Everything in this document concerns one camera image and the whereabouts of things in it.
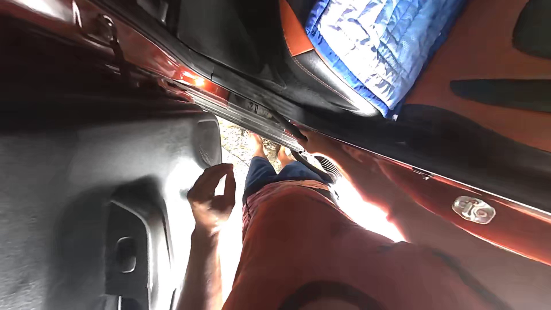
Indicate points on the person's right hand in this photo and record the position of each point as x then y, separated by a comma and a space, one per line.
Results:
315, 141

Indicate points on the person's left hand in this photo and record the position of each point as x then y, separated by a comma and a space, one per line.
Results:
209, 206

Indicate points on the person's left thumb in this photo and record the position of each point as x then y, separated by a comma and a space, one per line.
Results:
230, 189

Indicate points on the person's left fingers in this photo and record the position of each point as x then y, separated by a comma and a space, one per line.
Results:
205, 181

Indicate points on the black vacuum nozzle tube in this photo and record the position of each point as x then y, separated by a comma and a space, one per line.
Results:
289, 125

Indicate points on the person's right forearm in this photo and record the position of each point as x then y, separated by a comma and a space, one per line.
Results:
355, 165

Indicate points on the person's left forearm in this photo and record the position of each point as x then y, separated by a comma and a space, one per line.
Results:
202, 271

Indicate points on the person's legs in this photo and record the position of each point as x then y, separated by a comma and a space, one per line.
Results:
261, 172

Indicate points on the metal door sill plate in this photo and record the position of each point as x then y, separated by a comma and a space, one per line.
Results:
254, 115

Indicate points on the person's body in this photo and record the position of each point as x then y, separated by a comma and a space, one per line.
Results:
310, 254

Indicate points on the black car door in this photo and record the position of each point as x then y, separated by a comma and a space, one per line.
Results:
86, 172

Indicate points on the red car body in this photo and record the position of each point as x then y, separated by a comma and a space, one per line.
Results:
434, 193

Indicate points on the blue silver quilted cloth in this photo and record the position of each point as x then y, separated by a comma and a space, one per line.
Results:
379, 47

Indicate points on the metal door striker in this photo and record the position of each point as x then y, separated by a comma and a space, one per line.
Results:
466, 208

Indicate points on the black and orange car seat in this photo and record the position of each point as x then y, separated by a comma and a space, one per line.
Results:
486, 56

